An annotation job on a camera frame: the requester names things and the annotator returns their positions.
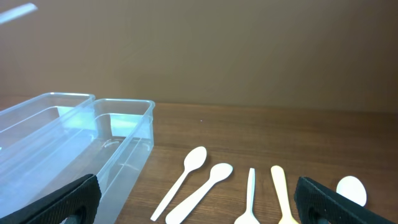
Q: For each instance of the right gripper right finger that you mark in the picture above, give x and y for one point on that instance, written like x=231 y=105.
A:
x=319 y=204

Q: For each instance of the wide white plastic spoon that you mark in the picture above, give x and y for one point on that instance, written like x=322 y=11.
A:
x=218 y=173

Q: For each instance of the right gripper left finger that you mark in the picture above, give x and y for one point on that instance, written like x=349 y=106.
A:
x=76 y=202

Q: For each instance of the clear plastic container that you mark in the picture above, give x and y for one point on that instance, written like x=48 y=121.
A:
x=110 y=138
x=28 y=121

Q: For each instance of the yellow plastic spoon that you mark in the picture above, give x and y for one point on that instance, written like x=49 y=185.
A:
x=279 y=180

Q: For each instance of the white spoon bowl down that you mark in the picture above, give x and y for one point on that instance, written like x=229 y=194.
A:
x=248 y=216

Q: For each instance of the cream plastic spoon leftmost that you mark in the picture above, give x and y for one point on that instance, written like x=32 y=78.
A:
x=194 y=160

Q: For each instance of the right clear plastic container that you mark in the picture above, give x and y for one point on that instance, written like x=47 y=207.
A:
x=110 y=138

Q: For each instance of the left clear plastic container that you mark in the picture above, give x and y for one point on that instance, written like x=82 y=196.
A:
x=28 y=121

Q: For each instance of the rightmost white plastic spoon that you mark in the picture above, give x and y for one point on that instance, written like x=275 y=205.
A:
x=353 y=189

